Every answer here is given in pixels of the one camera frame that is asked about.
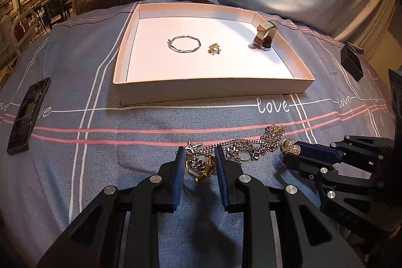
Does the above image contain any grey striped bedsheet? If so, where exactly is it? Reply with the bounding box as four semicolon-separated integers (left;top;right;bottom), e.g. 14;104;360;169
0;0;397;268

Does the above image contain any dark dining table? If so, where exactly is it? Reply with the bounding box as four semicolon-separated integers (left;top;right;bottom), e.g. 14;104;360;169
31;0;76;34

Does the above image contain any small black box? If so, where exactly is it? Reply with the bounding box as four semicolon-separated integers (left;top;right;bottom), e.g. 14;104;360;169
340;42;365;82

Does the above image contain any beige strap wristwatch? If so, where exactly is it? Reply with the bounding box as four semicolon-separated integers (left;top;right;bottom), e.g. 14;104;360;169
249;21;278;52

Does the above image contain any chunky gold ring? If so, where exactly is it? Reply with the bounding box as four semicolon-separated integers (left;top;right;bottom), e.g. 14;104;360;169
185;152;217;183

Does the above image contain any black device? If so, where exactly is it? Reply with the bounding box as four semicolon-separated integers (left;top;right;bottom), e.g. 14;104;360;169
388;68;402;126

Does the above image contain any silver bangle bracelet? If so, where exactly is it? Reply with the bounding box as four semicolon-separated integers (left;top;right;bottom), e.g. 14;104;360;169
167;35;202;52

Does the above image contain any silver chain bracelet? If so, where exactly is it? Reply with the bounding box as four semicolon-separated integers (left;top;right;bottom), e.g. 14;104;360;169
185;139;271;164

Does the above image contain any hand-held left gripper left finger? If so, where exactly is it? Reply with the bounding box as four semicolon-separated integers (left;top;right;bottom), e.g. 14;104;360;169
37;146;186;268

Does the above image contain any white metal chair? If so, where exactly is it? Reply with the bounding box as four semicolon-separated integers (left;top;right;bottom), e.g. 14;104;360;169
10;8;39;52

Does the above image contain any gold chain pile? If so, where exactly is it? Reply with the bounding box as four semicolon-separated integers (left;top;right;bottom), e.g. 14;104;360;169
260;124;287;157

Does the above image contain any white shallow cardboard tray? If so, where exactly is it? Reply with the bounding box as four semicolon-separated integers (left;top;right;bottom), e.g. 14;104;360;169
112;3;316;107

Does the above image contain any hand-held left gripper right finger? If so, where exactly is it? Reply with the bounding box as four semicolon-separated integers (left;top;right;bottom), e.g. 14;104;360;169
214;145;366;268

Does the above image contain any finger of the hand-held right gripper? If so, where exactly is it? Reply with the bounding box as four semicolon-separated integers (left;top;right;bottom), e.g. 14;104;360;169
282;152;394;231
294;135;395;166

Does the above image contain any black smartphone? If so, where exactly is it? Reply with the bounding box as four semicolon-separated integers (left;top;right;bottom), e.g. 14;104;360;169
6;77;52;155

